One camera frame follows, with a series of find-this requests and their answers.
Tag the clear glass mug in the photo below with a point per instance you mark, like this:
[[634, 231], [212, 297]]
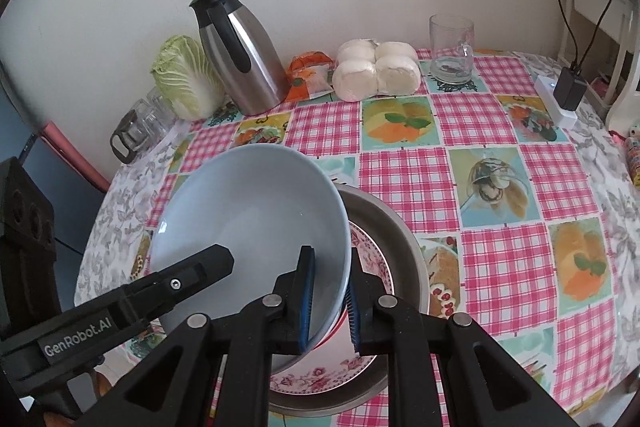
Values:
[[450, 52]]

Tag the blue furniture panel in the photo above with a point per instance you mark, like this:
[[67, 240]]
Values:
[[55, 167]]

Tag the bag of steamed buns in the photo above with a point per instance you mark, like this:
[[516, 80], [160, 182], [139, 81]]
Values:
[[375, 72]]

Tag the light blue bowl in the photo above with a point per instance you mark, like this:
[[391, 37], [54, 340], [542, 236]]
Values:
[[250, 217]]

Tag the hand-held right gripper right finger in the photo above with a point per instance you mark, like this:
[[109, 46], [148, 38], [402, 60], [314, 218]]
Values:
[[352, 317]]

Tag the yellow snack packet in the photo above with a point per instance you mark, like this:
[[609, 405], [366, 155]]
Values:
[[634, 157]]

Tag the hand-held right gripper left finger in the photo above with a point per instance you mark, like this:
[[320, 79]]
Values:
[[305, 302]]

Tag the clear glass cup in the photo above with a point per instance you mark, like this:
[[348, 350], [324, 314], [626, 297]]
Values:
[[159, 112]]

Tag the grey floral tablecloth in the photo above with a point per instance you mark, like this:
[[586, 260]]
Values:
[[610, 167]]

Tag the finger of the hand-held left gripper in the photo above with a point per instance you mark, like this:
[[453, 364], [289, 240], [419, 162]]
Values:
[[190, 279]]

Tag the white chair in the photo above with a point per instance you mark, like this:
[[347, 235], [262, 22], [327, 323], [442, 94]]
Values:
[[625, 97]]

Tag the stainless steel thermos jug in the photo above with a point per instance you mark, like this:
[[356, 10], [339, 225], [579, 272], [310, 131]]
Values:
[[255, 67]]

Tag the napa cabbage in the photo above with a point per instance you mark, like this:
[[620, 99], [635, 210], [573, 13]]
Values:
[[187, 77]]

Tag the orange snack packet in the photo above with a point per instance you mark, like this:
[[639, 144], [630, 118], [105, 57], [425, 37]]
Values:
[[307, 77]]

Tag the stainless steel basin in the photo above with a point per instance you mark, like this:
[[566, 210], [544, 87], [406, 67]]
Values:
[[400, 247]]

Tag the round pink floral plate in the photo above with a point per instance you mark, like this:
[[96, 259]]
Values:
[[325, 374]]

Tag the pink strip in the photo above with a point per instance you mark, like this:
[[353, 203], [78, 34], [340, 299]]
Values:
[[75, 157]]

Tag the white power strip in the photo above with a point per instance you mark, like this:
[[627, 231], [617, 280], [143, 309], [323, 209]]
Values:
[[547, 99]]

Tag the strawberry print bowl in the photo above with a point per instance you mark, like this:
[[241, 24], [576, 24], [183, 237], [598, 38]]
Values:
[[336, 332]]

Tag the black charger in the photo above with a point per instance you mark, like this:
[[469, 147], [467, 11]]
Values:
[[571, 88]]

